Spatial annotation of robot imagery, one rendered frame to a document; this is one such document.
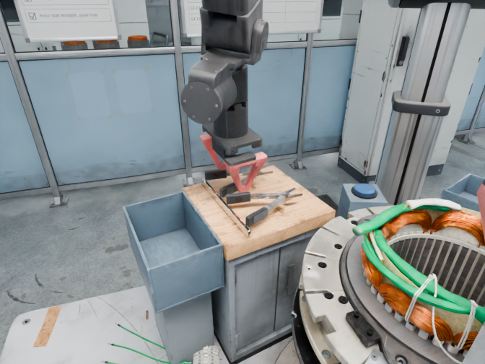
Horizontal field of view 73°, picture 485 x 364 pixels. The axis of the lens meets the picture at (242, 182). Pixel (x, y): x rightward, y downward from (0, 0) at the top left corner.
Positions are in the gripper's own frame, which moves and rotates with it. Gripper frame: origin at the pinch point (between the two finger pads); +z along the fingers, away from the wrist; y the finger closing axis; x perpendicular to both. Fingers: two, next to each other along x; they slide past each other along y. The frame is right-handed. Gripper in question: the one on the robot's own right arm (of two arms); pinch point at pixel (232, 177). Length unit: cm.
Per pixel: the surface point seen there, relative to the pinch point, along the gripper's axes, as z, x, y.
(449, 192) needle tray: 3.0, 33.7, 19.5
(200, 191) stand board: 2.1, -5.7, -1.9
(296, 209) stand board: 2.0, 6.1, 11.1
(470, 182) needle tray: 5.1, 43.9, 17.8
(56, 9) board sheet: -12, -16, -196
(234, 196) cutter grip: -1.0, -3.0, 6.6
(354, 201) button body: 5.9, 20.4, 10.5
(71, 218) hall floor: 116, -47, -172
